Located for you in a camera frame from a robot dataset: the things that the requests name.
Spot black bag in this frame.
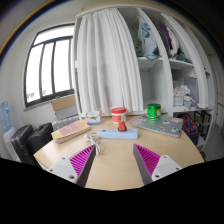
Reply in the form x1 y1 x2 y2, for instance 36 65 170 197
28 123 53 153

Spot white coiled cable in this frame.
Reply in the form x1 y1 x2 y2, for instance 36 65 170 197
83 132 102 156

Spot white curtain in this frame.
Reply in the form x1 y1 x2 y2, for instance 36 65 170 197
77 8 143 114

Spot white shelving unit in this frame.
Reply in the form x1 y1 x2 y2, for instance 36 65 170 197
72 3 214 151

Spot hanging clothes upper shelf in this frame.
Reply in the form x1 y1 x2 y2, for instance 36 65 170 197
130 16 193 64

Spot white radiator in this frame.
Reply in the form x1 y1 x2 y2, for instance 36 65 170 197
52 106 79 131

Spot colourful patterned bag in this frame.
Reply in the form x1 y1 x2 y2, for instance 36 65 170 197
182 114 198 136

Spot light blue power strip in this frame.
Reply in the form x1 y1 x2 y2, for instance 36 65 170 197
98 129 138 139

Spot grey laptop with stickers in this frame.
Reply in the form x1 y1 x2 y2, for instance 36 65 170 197
129 115 183 137

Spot water cooler bottle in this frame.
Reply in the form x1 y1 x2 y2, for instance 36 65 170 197
0 101 11 132

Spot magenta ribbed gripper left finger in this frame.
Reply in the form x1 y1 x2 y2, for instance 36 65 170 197
48 145 96 187

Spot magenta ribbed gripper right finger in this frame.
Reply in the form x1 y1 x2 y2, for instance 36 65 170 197
133 144 181 185

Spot black framed window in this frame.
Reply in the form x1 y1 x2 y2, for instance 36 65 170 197
24 23 74 108

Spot white items on shelf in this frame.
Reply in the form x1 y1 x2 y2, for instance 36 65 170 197
173 77 199 109

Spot small white card box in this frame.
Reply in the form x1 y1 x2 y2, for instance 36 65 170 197
85 111 101 125

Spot black suitcase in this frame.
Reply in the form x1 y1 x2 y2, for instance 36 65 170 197
11 125 38 166

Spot green lidded can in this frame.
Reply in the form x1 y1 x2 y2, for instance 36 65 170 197
147 103 161 120

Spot tan and pink book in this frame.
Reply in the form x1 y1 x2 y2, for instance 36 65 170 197
51 120 91 143

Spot red charger plug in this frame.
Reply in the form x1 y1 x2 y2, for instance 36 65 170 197
118 121 127 132

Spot red and white jar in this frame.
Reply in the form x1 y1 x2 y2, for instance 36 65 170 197
111 107 127 123

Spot cardboard box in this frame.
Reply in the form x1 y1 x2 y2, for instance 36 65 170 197
51 94 76 111

